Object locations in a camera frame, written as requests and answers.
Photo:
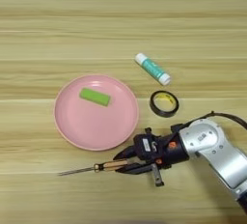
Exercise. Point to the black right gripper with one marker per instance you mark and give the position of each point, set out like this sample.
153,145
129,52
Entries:
172,152

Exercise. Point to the black tape roll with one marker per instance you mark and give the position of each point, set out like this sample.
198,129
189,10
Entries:
164,114

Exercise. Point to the teal white glue stick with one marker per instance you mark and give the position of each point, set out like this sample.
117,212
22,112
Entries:
152,68

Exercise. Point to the pink round plate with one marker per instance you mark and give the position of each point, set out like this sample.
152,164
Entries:
90,125

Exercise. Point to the black box white label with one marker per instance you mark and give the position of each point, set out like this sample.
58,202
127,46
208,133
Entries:
145,146

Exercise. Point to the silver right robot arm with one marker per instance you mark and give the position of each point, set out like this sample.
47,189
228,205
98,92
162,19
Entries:
218,157

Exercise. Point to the green eraser block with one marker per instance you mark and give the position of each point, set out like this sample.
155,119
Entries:
95,97

